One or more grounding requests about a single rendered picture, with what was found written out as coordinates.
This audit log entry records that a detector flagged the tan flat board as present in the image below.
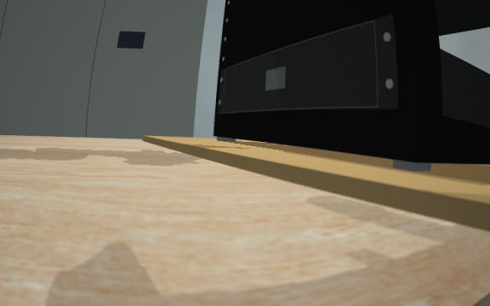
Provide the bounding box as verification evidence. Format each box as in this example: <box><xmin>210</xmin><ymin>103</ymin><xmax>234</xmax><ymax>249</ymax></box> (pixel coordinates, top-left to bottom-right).
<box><xmin>143</xmin><ymin>136</ymin><xmax>490</xmax><ymax>232</ymax></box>

